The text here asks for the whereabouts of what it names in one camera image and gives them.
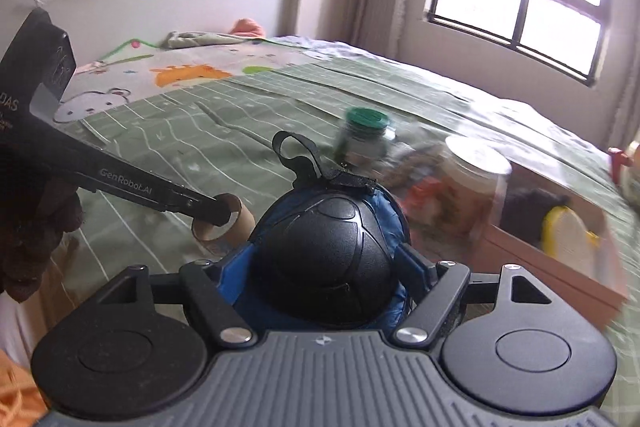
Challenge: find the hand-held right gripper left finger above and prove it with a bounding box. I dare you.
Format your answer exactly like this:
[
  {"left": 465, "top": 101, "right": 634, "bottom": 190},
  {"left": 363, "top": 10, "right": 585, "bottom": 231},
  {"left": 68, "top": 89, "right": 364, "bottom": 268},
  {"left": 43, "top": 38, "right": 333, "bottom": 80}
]
[{"left": 95, "top": 258, "right": 257, "bottom": 349}]

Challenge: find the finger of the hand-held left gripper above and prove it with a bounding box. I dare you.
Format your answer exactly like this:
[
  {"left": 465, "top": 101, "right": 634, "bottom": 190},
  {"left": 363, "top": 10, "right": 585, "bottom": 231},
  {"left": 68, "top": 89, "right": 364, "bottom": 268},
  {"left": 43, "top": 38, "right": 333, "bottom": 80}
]
[{"left": 160, "top": 187, "right": 236, "bottom": 228}]

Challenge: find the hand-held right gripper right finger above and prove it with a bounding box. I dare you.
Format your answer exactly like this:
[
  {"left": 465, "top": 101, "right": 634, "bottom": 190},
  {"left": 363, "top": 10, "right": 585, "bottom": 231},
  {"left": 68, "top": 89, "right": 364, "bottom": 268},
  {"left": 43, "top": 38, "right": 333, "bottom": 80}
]
[{"left": 391, "top": 258, "right": 556, "bottom": 350}]

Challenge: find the cardboard tube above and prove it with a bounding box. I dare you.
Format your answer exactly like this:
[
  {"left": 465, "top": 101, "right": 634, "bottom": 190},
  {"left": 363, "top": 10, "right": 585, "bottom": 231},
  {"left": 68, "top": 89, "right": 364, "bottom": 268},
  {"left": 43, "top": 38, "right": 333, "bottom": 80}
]
[{"left": 191, "top": 193, "right": 257, "bottom": 254}]

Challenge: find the pink cardboard box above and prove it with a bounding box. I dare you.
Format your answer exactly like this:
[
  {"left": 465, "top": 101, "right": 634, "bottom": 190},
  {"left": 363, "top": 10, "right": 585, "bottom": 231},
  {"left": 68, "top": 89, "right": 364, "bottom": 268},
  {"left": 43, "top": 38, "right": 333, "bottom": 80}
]
[{"left": 470, "top": 164, "right": 632, "bottom": 333}]

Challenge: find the black and blue pouch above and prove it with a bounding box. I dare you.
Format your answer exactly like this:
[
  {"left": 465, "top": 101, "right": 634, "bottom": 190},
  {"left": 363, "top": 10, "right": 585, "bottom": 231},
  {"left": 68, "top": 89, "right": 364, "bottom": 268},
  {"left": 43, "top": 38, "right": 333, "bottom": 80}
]
[{"left": 220, "top": 131, "right": 413, "bottom": 338}]

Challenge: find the yellow trimmed soft pad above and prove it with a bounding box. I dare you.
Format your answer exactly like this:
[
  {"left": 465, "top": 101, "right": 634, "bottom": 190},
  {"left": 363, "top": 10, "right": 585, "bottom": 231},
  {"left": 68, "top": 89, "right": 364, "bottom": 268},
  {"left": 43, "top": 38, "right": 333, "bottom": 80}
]
[{"left": 542, "top": 204, "right": 601, "bottom": 265}]

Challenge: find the green deer print bedsheet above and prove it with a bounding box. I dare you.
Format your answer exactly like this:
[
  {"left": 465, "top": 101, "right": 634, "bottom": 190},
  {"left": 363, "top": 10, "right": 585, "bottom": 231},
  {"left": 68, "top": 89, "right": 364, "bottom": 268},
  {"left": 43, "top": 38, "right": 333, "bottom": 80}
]
[{"left": 75, "top": 36, "right": 640, "bottom": 427}]

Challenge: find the clear jar with flower label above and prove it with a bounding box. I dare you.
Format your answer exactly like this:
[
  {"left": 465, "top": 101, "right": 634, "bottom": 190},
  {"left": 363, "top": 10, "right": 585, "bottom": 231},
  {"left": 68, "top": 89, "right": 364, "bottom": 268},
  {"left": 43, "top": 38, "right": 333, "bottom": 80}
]
[{"left": 434, "top": 136, "right": 513, "bottom": 253}]

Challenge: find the cartoon animal quilt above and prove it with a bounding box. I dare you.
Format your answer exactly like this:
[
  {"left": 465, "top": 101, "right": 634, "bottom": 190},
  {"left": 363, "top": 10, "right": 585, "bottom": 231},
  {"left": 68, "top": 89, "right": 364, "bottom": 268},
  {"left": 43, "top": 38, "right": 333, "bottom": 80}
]
[{"left": 52, "top": 39, "right": 321, "bottom": 125}]

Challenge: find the green crumpled cloth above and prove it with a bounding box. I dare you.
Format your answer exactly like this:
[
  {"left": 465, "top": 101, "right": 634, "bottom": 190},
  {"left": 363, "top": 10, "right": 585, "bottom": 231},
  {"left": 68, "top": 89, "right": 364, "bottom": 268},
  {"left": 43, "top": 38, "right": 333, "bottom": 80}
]
[{"left": 167, "top": 31, "right": 263, "bottom": 50}]

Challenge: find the pink orange cloth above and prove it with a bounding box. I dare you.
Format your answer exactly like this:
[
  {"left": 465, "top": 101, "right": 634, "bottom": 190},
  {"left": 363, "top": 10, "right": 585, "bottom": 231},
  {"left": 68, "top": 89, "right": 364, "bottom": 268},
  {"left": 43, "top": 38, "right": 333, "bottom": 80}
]
[{"left": 229, "top": 18, "right": 266, "bottom": 38}]

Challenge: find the green lid jar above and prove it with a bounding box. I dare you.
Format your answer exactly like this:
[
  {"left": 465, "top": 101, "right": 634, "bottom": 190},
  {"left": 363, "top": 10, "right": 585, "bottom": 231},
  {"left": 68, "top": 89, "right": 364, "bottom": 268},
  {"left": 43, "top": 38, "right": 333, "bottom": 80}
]
[{"left": 334, "top": 107, "right": 397, "bottom": 168}]

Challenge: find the snow globe toy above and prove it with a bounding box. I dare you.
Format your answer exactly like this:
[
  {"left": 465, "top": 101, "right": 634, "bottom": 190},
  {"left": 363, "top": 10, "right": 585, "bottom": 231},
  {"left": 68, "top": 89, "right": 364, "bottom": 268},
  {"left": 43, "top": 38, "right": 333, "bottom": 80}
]
[{"left": 607, "top": 139, "right": 640, "bottom": 200}]

